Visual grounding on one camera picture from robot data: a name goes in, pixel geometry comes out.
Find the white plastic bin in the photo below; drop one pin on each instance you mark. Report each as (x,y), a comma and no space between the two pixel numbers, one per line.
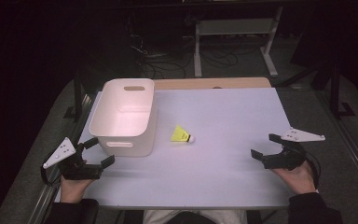
(122,124)

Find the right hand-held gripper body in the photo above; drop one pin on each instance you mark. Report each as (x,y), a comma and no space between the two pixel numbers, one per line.
(287,158)

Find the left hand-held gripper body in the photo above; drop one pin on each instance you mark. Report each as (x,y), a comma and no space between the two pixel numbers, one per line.
(62,153)

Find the person's left hand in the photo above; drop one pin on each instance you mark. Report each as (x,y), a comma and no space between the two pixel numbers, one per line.
(73,189)

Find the yellow shuttlecock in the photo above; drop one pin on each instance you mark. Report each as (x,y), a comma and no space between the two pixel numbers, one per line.
(180,135)

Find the person's legs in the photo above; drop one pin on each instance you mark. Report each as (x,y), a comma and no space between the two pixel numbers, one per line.
(195,217)

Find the white metal table frame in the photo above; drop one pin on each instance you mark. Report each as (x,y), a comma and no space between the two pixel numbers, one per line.
(234,27)

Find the person's right hand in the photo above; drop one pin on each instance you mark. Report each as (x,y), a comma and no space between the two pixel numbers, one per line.
(298,180)

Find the black metal stand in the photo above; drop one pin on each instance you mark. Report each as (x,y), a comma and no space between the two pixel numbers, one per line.
(334,90)
(78,93)

